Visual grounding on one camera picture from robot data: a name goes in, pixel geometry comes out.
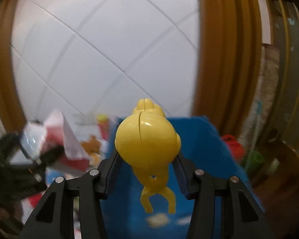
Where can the pink yellow canister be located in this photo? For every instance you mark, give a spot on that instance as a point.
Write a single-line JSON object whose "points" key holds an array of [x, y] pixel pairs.
{"points": [[103, 124]]}

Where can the blue plastic storage crate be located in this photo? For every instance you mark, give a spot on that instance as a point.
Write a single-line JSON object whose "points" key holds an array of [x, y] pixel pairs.
{"points": [[200, 143]]}

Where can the yellow snowball maker tongs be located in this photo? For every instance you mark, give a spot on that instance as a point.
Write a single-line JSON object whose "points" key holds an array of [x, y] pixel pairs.
{"points": [[148, 142]]}

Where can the brown bear plush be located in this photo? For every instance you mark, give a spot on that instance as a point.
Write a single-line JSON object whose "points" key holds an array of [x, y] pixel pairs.
{"points": [[92, 145]]}

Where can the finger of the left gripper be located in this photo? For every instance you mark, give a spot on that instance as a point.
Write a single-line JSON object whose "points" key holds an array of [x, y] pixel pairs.
{"points": [[51, 156], [9, 145]]}

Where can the red white tissue pack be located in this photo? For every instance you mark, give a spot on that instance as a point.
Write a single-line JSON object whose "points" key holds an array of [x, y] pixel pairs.
{"points": [[39, 138]]}

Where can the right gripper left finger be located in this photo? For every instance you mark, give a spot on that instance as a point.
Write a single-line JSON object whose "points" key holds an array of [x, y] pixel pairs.
{"points": [[53, 215]]}

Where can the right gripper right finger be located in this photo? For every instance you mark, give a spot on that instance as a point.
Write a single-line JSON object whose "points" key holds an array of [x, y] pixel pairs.
{"points": [[241, 216]]}

